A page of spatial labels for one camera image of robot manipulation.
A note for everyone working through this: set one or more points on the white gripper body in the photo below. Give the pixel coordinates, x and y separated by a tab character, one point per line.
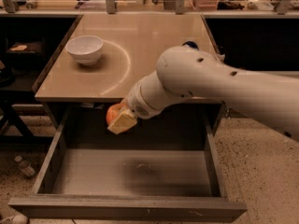
137	104

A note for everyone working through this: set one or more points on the orange fruit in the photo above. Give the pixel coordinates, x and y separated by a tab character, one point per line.
112	113

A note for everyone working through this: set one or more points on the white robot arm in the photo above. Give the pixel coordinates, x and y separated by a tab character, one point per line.
183	73

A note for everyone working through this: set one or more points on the grey counter cabinet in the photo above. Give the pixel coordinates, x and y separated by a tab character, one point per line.
132	44

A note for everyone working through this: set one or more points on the grey open drawer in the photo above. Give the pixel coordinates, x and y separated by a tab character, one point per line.
164	169

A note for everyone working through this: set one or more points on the white ceramic bowl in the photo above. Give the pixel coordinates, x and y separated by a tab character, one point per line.
85	49

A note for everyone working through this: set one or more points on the blue Pepsi soda can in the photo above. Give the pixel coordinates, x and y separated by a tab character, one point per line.
191	44

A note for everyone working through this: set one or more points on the black side stand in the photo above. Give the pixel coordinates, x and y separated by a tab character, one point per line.
19	72

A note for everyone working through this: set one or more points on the small jar on floor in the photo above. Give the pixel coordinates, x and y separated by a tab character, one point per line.
25	166

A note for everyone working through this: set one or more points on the white shoe on floor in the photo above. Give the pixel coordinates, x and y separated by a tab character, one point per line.
18	219

